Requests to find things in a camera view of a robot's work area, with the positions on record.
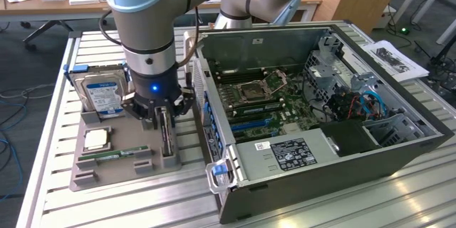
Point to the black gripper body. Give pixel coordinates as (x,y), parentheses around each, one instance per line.
(154,78)

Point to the green graphics card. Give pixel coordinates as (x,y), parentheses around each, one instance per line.
(166,137)

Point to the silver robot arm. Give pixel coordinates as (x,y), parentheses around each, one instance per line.
(150,25)

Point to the grey parts rack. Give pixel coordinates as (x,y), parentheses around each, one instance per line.
(124,137)

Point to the hard disk with blue caddy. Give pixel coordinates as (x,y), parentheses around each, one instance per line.
(103,94)

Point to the green RAM stick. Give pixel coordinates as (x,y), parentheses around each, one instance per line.
(114,153)

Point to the silver CPU chip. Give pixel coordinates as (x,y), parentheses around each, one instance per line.
(96,140)

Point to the CPU socket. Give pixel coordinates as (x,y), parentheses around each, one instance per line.
(251,89)

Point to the blue expansion slot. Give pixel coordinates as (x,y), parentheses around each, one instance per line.
(250,123)
(252,128)

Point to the RAM stick with white label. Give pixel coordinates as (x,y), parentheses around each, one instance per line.
(256,108)

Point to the silver socket cover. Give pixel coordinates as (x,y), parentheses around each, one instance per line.
(270,74)

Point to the green motherboard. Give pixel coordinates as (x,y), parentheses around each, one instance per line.
(284,116)

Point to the silver chipset heatsink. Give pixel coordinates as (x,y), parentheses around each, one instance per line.
(294,127)

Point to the white paper pile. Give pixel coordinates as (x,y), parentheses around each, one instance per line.
(212,0)

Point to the grey power supply unit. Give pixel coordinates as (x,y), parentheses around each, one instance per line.
(284,156)

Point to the grey base with casters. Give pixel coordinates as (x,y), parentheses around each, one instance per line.
(46,29)

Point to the perforated silver drive cage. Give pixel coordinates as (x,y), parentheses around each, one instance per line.
(320,62)

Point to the open black PC case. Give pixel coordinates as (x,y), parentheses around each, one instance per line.
(320,190)

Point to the silver disk bay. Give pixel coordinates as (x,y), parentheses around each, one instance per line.
(392,129)

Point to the printed paper stack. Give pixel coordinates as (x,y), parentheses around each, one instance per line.
(392,59)

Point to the white box with red dot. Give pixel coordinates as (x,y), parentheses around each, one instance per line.
(384,18)

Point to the black device with green light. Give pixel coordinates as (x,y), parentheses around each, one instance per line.
(404,30)

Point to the black tripod stand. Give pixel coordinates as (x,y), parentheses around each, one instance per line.
(440,59)

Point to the white desk frame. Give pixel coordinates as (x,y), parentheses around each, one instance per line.
(447,31)

